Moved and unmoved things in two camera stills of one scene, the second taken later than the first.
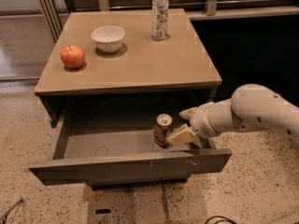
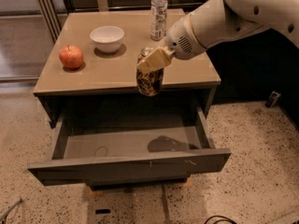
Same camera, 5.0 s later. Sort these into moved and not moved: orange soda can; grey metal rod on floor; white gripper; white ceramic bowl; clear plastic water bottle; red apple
Moved: white gripper; orange soda can
Not moved: clear plastic water bottle; red apple; grey metal rod on floor; white ceramic bowl
